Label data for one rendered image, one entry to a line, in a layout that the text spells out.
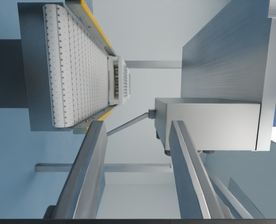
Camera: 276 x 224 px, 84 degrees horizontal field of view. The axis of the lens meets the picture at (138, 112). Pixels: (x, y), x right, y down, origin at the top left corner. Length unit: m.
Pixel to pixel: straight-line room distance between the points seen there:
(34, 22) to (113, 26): 3.50
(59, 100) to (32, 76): 0.09
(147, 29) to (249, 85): 3.52
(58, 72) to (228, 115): 0.37
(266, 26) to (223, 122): 0.21
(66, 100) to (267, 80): 0.43
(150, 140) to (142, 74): 1.76
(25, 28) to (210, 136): 0.47
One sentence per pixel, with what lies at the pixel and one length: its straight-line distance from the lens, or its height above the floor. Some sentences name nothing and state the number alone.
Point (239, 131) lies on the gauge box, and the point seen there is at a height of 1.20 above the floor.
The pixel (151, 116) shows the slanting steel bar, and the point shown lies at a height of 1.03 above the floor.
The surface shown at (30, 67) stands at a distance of 0.44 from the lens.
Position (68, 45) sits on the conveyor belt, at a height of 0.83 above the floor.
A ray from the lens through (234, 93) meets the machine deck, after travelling 0.48.
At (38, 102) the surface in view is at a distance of 0.43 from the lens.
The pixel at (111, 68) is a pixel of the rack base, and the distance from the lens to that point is 0.80.
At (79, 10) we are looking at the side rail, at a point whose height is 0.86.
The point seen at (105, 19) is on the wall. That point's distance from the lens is 3.96.
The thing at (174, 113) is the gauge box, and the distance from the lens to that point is 0.33.
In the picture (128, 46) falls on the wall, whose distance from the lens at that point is 3.80.
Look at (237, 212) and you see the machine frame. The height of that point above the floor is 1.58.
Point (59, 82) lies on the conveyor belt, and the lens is 0.37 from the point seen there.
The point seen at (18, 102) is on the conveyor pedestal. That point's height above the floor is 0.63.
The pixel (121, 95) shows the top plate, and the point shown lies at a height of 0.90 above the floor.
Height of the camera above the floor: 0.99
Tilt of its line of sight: level
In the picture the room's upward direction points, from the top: 90 degrees clockwise
